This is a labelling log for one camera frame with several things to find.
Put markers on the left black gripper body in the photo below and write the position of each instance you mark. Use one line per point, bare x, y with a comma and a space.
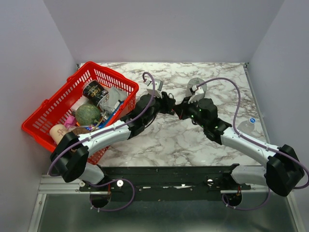
163, 106

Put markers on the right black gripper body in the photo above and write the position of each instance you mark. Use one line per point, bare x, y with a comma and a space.
187, 109

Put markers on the orange black padlock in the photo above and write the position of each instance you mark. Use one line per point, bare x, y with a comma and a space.
170, 95

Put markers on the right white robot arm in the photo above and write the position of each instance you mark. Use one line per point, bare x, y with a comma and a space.
279, 167

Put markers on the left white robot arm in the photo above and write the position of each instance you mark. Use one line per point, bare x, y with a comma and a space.
69, 159

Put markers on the grey cylinder holder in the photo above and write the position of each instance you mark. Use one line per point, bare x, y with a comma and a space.
191, 86

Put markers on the blue snack packet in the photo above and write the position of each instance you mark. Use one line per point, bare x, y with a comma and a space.
109, 114

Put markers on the grey crumpled bag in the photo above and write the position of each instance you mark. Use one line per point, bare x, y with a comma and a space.
112, 98

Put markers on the clear plastic water bottle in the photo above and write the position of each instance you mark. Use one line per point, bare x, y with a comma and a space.
247, 126

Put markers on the black coffee can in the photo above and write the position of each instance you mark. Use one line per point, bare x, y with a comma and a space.
95, 92

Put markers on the green melon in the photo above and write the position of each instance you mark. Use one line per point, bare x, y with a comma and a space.
87, 114

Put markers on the brown paper roll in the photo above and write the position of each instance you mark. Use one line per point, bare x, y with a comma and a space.
79, 130

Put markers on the pink small box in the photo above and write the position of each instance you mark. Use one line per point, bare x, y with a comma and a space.
70, 122

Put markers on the beige cup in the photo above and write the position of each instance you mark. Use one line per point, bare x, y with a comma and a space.
57, 132

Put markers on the red plastic shopping basket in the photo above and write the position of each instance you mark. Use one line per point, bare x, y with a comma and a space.
58, 108

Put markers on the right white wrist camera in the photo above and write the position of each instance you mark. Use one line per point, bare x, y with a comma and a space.
197, 94

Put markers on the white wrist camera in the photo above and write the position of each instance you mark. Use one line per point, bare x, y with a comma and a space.
197, 94
155, 87

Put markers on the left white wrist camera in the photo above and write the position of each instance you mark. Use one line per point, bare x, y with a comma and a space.
155, 87

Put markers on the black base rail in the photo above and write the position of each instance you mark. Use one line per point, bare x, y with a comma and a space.
123, 184

